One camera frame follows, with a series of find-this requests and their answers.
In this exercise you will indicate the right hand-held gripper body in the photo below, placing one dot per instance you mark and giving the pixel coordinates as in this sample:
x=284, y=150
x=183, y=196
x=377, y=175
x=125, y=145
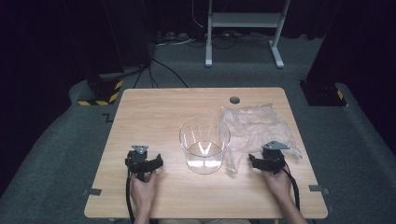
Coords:
x=273, y=158

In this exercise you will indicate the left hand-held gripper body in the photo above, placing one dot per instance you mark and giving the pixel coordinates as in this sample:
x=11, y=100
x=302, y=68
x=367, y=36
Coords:
x=137, y=161

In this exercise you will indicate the clear plastic bag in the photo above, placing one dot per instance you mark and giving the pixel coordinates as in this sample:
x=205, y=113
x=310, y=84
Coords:
x=258, y=124

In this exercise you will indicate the clear round bin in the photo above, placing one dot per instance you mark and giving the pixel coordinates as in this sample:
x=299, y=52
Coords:
x=204, y=146

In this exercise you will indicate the person's left hand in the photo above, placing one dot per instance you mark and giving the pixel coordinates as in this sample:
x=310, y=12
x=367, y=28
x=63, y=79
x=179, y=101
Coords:
x=142, y=191

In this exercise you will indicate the person's right hand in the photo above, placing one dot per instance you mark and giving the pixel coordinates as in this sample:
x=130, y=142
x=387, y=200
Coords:
x=278, y=185

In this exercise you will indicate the grey tape piece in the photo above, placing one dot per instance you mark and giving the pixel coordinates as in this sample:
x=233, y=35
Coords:
x=93, y=192
x=317, y=188

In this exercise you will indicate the black yellow striped base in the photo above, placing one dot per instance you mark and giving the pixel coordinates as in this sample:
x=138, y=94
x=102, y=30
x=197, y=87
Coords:
x=107, y=93

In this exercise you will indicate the black base with yellow mark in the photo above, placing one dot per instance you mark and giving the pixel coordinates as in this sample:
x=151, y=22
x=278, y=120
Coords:
x=322, y=95

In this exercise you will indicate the power strip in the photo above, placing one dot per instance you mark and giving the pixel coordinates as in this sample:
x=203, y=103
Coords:
x=171, y=35

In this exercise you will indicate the white metal stand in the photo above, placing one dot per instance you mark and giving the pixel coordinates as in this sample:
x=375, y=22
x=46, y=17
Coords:
x=246, y=20

